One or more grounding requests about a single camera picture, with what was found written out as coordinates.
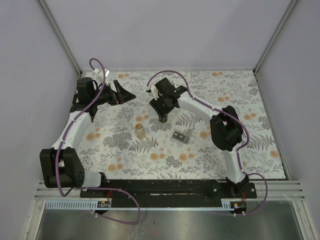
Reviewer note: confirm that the aluminium corner post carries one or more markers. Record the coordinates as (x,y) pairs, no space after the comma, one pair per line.
(44,6)
(276,33)

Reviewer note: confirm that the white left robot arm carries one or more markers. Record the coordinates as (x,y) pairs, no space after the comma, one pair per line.
(60,164)

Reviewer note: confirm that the floral table mat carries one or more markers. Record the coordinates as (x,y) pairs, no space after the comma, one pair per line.
(111,146)

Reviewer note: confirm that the white cable duct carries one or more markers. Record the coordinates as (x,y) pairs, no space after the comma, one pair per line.
(144,204)

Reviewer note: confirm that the right aluminium corner post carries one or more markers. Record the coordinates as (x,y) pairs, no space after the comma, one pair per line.
(276,33)

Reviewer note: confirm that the left aluminium corner post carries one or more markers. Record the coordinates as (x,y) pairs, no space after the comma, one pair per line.
(44,6)

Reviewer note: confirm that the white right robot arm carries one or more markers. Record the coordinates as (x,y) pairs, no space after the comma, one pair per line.
(225,128)

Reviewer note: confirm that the clear pill bottle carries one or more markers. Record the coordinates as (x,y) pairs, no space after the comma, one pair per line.
(140,131)

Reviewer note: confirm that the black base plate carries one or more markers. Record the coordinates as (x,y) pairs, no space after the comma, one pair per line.
(172,189)

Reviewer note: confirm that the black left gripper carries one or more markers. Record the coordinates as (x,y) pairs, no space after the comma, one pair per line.
(121,96)

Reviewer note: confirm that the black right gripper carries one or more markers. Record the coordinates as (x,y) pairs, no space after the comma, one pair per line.
(156,106)

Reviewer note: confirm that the grey weekly pill organizer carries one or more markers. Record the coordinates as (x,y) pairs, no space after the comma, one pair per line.
(182,137)

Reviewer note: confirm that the green pill bottle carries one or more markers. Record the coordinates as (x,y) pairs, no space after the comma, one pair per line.
(163,118)

